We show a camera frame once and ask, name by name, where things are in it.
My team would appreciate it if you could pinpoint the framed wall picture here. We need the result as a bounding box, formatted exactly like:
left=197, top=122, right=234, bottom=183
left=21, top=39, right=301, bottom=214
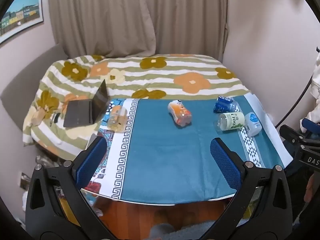
left=0, top=0, right=44, bottom=45

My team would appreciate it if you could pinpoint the orange label plastic bottle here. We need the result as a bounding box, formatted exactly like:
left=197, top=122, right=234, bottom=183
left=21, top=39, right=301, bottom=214
left=167, top=100, right=192, bottom=127

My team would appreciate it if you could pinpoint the dark grey laptop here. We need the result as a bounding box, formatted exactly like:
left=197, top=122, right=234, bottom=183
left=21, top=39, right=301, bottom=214
left=63, top=79, right=110, bottom=128

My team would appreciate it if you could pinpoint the floral striped blanket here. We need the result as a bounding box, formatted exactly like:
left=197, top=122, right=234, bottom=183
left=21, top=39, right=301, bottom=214
left=22, top=53, right=251, bottom=161

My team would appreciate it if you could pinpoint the black cable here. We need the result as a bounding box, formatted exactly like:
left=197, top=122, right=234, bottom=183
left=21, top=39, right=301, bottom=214
left=274, top=71, right=316, bottom=128

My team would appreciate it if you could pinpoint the white blue label bottle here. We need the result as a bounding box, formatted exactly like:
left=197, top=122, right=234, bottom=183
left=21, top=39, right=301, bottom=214
left=244, top=112, right=262, bottom=137

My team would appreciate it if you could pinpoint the clear bottle with orange label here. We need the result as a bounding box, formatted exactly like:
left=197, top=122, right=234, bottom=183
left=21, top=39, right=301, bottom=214
left=107, top=105, right=127, bottom=132

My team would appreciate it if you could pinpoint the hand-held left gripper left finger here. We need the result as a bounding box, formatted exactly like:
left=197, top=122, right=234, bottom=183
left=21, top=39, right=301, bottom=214
left=25, top=136, right=115, bottom=240

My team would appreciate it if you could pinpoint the teal patterned tablecloth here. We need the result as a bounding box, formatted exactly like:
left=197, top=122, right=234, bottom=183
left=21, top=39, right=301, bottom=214
left=84, top=93, right=293, bottom=205

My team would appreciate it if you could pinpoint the grey fluffy mat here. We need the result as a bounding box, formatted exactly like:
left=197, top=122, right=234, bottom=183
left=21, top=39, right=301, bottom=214
left=150, top=220, right=218, bottom=240

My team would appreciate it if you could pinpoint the grey padded headboard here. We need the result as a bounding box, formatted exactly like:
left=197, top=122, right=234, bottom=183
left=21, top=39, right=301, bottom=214
left=0, top=43, right=68, bottom=155

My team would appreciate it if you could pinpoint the beige curtain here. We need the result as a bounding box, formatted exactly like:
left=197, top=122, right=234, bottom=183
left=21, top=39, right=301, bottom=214
left=47, top=0, right=229, bottom=61

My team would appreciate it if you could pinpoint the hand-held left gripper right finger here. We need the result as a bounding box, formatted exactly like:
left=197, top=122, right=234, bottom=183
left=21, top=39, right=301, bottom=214
left=200, top=137, right=293, bottom=240

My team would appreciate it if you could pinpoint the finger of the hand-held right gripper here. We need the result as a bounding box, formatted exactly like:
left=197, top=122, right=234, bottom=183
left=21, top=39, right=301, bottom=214
left=279, top=124, right=306, bottom=143
left=301, top=118, right=320, bottom=133

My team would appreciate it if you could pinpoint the white garment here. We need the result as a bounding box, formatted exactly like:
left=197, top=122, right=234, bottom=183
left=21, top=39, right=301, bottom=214
left=307, top=52, right=320, bottom=125

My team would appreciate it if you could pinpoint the blue crushed bottle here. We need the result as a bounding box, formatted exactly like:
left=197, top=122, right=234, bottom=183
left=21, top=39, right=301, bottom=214
left=213, top=95, right=237, bottom=114

